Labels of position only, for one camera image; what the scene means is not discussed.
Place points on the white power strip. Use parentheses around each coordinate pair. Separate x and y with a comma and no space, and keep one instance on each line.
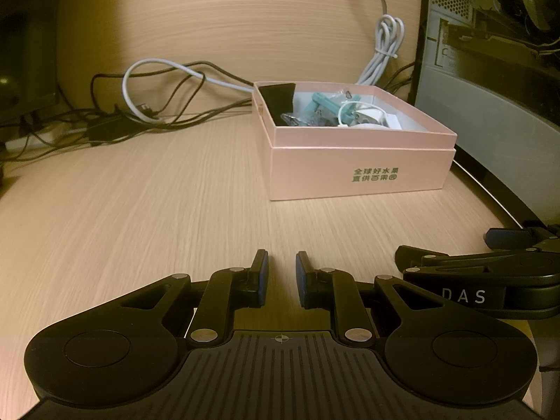
(43,138)

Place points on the metal binder clips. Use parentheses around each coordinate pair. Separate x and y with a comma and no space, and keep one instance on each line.
(302,119)

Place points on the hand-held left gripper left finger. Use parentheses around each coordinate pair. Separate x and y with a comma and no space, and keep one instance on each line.
(261,280)

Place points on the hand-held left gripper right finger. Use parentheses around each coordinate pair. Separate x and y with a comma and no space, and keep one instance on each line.
(302,280)

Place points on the computer tower case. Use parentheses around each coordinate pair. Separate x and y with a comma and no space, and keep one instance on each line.
(490,105)

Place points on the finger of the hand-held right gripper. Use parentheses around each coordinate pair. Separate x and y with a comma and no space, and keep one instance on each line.
(455,262)
(525,238)

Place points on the black power adapter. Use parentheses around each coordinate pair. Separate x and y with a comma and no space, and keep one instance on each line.
(109,129)

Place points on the dark monitor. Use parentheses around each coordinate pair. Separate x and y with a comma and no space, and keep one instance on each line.
(26,48)

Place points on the black cloth pouch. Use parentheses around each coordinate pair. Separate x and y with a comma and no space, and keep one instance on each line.
(276,96)

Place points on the teal plastic clip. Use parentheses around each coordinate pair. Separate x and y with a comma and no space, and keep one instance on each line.
(326,104)

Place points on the pink cardboard box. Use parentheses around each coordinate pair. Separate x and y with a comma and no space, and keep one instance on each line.
(358,170)

